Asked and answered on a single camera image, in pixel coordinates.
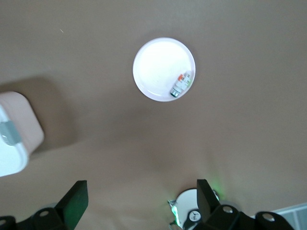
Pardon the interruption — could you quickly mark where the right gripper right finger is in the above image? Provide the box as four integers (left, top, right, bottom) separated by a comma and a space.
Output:
184, 178, 295, 230

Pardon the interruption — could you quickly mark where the white lidded storage box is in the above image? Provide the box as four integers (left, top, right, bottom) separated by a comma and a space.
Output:
0, 91, 45, 178

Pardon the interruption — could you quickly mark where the pink round plate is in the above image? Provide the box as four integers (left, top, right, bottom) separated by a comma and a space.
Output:
132, 37, 196, 103

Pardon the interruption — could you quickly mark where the white switch with green button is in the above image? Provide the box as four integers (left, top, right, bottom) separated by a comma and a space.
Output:
170, 73, 192, 98

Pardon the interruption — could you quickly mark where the brown table cover sheet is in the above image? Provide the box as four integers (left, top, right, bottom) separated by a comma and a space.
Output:
0, 0, 307, 230

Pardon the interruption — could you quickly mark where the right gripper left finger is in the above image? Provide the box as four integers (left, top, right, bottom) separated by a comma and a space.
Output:
0, 180, 89, 230

